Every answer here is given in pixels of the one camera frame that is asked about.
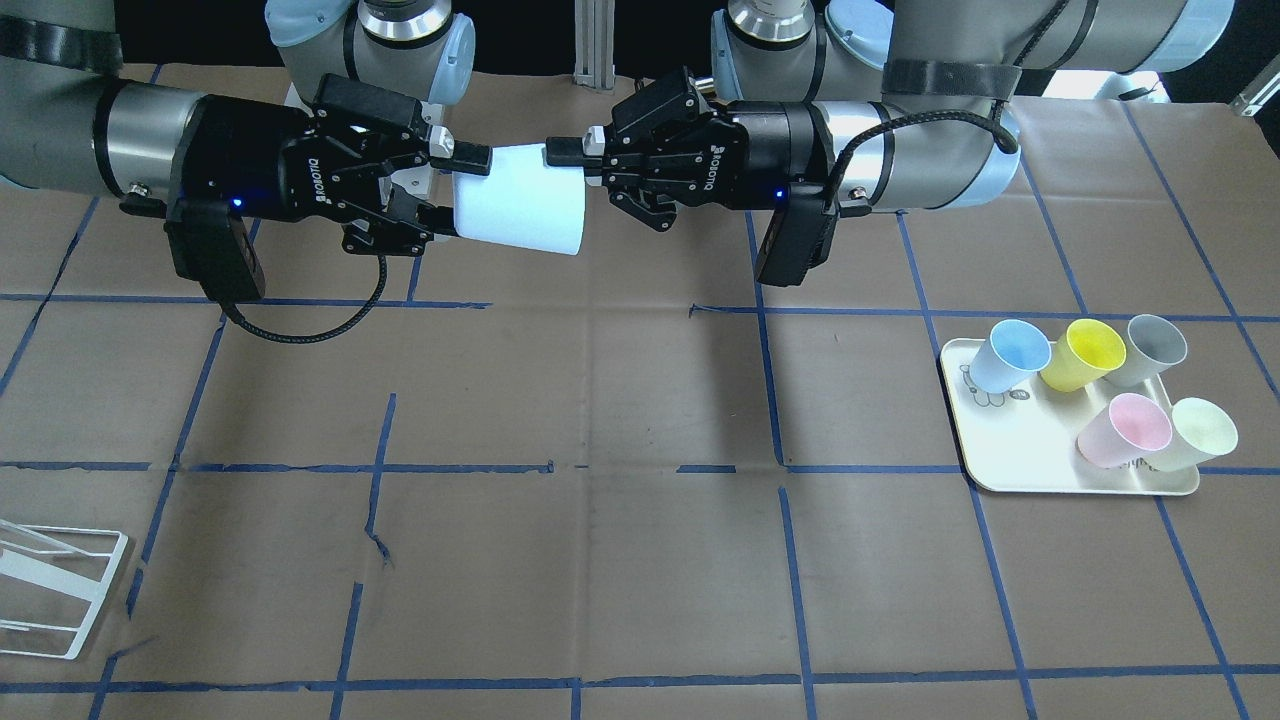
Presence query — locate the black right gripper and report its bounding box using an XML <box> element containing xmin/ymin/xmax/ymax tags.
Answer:
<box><xmin>165</xmin><ymin>74</ymin><xmax>493</xmax><ymax>258</ymax></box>

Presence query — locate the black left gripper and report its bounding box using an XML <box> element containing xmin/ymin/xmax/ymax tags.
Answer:
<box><xmin>545</xmin><ymin>69</ymin><xmax>835</xmax><ymax>232</ymax></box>

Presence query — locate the pale blue cup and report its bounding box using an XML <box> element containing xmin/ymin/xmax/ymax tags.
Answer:
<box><xmin>452</xmin><ymin>143</ymin><xmax>586</xmax><ymax>256</ymax></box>

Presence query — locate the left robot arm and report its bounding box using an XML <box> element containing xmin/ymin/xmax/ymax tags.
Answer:
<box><xmin>544</xmin><ymin>1</ymin><xmax>1234</xmax><ymax>231</ymax></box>

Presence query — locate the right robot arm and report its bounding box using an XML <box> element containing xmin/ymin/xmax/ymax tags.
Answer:
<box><xmin>3</xmin><ymin>1</ymin><xmax>492</xmax><ymax>255</ymax></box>

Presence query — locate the blue cup on tray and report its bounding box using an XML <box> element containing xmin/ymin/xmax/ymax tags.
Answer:
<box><xmin>969</xmin><ymin>319</ymin><xmax>1053</xmax><ymax>395</ymax></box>

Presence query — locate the yellow cup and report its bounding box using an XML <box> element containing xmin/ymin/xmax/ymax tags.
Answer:
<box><xmin>1039</xmin><ymin>318</ymin><xmax>1126</xmax><ymax>393</ymax></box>

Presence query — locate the grey cup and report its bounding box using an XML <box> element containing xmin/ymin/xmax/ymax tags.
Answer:
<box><xmin>1103</xmin><ymin>314</ymin><xmax>1189</xmax><ymax>387</ymax></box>

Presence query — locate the pink cup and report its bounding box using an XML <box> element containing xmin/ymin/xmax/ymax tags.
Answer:
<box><xmin>1076</xmin><ymin>393</ymin><xmax>1172</xmax><ymax>468</ymax></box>

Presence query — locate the pale green cup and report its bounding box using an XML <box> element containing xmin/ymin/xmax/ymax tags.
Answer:
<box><xmin>1146</xmin><ymin>397</ymin><xmax>1240</xmax><ymax>471</ymax></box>

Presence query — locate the cream plastic tray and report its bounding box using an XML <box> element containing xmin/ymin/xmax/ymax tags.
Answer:
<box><xmin>940</xmin><ymin>338</ymin><xmax>1208</xmax><ymax>496</ymax></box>

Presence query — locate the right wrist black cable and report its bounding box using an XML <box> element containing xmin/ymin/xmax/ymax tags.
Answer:
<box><xmin>220</xmin><ymin>255</ymin><xmax>389</xmax><ymax>345</ymax></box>

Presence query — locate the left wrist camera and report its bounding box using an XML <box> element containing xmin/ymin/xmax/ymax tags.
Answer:
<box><xmin>755</xmin><ymin>183</ymin><xmax>838</xmax><ymax>287</ymax></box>

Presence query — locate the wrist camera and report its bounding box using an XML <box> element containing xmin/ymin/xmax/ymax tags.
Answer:
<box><xmin>164</xmin><ymin>199</ymin><xmax>266</xmax><ymax>304</ymax></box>
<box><xmin>755</xmin><ymin>183</ymin><xmax>838</xmax><ymax>287</ymax></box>

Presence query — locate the aluminium frame post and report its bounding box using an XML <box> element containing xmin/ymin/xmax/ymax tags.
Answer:
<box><xmin>572</xmin><ymin>0</ymin><xmax>616</xmax><ymax>94</ymax></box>

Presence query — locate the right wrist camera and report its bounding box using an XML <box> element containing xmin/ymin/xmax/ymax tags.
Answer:
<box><xmin>164</xmin><ymin>199</ymin><xmax>266</xmax><ymax>304</ymax></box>

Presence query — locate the left wrist braided cable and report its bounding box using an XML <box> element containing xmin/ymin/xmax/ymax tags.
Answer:
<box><xmin>828</xmin><ymin>0</ymin><xmax>1071</xmax><ymax>196</ymax></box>

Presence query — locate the white wire cup rack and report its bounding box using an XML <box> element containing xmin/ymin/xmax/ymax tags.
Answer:
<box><xmin>1</xmin><ymin>520</ymin><xmax>131</xmax><ymax>661</ymax></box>

